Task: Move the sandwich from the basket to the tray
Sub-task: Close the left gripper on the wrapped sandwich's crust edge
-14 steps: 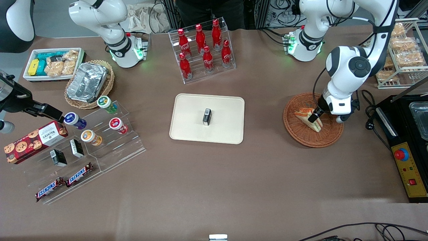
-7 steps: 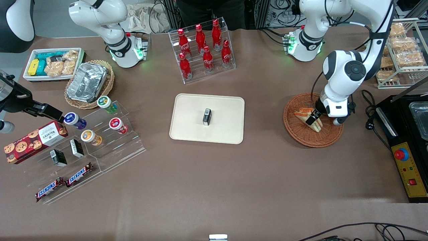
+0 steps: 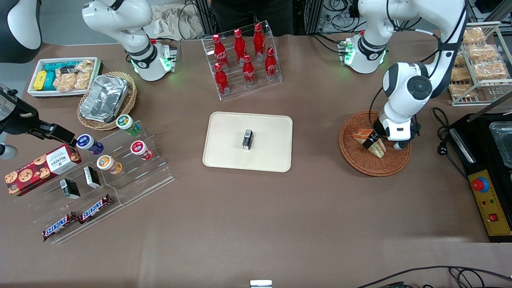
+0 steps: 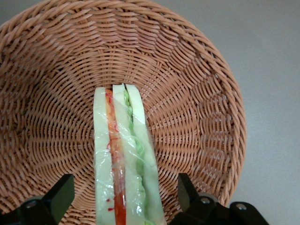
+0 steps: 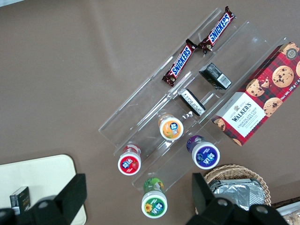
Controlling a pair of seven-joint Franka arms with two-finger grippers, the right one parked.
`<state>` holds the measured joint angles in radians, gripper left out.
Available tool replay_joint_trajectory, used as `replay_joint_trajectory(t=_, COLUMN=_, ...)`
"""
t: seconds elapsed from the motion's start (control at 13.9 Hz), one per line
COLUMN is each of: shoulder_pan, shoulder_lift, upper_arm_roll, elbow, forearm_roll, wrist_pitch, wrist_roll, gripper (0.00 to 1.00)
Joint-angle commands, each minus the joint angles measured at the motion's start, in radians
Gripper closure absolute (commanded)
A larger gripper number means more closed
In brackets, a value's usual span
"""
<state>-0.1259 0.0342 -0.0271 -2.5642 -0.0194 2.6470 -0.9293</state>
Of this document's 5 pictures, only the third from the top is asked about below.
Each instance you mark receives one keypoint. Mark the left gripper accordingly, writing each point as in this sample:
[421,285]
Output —
[375,136]

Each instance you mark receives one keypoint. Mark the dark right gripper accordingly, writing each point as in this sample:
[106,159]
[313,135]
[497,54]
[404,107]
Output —
[22,121]

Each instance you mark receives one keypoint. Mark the triangular sandwich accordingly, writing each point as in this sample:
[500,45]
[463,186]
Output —
[358,136]

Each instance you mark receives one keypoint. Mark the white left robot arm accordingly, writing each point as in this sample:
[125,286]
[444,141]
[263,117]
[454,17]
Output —
[396,100]

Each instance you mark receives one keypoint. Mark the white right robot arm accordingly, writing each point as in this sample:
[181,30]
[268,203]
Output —
[120,16]

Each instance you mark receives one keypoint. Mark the round brown wicker basket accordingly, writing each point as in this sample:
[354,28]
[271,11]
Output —
[360,160]

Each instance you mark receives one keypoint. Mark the aluminium foil tray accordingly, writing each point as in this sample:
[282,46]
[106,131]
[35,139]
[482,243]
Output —
[104,98]

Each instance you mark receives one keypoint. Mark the oval tan wicker basket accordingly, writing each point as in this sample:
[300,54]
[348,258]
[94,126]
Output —
[130,98]

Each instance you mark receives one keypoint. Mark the clear metal machine tray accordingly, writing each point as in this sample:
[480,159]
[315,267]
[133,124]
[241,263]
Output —
[503,142]

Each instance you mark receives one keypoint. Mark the beige plastic tray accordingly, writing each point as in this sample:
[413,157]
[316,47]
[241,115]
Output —
[228,140]

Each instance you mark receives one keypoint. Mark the blue lidded can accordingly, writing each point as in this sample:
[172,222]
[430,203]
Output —
[88,143]

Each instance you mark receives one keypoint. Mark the red Walkers cookie box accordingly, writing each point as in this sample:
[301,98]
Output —
[40,168]

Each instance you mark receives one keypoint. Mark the white plastic bin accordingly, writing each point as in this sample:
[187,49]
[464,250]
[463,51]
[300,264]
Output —
[48,94]

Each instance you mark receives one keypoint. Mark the teal box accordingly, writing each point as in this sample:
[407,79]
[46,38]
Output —
[52,66]
[50,82]

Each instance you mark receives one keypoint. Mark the clear bagged snack packet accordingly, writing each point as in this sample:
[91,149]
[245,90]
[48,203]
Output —
[85,66]
[64,82]
[82,80]

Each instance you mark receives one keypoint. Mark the yellow box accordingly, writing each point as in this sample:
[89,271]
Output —
[40,80]

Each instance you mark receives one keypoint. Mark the small black box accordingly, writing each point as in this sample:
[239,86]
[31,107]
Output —
[92,177]
[247,140]
[70,189]

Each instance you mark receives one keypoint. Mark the orange lidded can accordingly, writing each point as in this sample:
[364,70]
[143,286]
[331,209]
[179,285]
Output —
[107,163]

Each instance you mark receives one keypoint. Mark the dark labelled snack pack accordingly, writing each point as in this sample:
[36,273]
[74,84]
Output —
[68,70]

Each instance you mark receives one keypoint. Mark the clear acrylic stepped stand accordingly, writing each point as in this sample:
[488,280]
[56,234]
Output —
[52,204]
[148,180]

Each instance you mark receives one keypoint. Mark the green lidded can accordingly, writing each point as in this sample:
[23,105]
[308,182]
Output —
[127,123]

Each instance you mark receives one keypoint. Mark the Snickers bar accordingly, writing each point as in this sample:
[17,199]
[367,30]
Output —
[95,208]
[58,226]

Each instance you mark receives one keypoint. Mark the red lidded can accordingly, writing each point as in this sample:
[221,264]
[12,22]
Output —
[140,149]

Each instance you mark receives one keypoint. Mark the bagged cracker packet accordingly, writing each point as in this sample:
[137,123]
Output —
[464,90]
[460,74]
[460,60]
[474,35]
[490,70]
[482,52]

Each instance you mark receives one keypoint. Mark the black sealing machine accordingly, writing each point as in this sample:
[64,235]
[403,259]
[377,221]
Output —
[478,144]

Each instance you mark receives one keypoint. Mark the grey metal lever bar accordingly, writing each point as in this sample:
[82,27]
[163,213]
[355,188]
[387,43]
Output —
[484,112]

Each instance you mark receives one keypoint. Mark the red emergency stop button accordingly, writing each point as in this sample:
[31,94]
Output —
[479,184]

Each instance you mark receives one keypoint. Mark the red cola bottle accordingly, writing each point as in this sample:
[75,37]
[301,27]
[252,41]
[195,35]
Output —
[270,66]
[259,40]
[221,80]
[248,72]
[240,46]
[220,54]

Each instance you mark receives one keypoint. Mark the yellow control panel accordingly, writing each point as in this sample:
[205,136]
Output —
[490,204]

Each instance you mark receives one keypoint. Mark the clear acrylic bottle rack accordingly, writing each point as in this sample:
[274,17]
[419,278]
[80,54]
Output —
[236,89]

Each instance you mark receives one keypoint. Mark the crumpled beige cloth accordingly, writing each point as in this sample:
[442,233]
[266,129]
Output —
[168,22]

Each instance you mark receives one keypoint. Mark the white grey device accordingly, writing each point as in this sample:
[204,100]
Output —
[260,284]

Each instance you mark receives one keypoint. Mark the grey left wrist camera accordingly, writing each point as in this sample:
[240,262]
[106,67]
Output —
[399,145]

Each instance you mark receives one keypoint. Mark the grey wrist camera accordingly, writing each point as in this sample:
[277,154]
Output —
[399,145]
[7,152]

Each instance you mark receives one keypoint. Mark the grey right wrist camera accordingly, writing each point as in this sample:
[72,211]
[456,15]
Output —
[7,152]

